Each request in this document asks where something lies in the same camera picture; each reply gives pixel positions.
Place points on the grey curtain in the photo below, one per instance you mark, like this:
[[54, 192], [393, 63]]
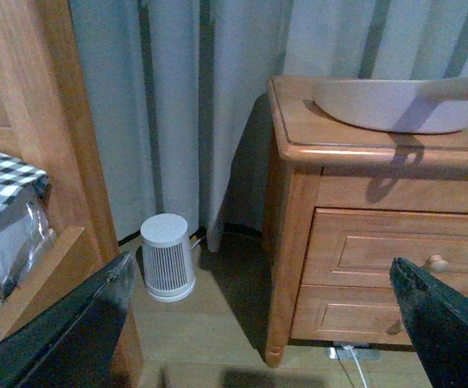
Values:
[[177, 89]]

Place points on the beige plastic dustpan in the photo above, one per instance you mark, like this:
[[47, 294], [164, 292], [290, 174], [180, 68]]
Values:
[[396, 106]]

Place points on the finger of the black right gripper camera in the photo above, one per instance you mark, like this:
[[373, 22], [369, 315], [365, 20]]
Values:
[[435, 317]]

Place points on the white cylindrical air purifier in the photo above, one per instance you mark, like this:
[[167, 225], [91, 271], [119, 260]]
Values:
[[167, 258]]

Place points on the wooden nightstand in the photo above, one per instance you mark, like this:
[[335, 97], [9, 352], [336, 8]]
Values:
[[342, 203]]

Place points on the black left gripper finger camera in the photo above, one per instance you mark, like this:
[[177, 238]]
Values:
[[71, 344]]

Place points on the round wooden drawer knob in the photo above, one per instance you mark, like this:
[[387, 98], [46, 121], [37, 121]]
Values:
[[436, 264]]

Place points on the plastic-wrapped mattress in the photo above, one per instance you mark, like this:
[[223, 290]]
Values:
[[25, 236]]

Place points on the wooden bed frame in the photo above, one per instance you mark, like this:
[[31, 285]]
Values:
[[45, 120]]

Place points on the lower wooden drawer knob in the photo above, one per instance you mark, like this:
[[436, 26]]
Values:
[[396, 328]]

